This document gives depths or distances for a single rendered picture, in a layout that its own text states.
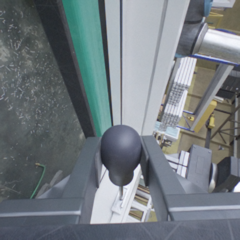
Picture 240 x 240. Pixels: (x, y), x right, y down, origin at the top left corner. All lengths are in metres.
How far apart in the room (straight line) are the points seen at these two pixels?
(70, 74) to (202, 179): 0.36
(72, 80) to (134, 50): 0.08
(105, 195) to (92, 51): 0.24
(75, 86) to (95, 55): 0.04
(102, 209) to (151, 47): 0.26
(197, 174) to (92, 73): 0.35
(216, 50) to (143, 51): 0.76
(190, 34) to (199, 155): 0.63
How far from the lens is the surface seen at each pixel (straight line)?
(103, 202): 0.32
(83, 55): 0.17
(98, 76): 0.20
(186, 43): 0.95
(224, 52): 0.96
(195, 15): 0.93
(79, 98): 0.22
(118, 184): 0.19
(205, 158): 0.47
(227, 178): 0.41
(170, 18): 0.19
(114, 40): 0.20
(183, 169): 0.45
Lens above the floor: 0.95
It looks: 14 degrees down
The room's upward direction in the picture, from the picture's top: 108 degrees clockwise
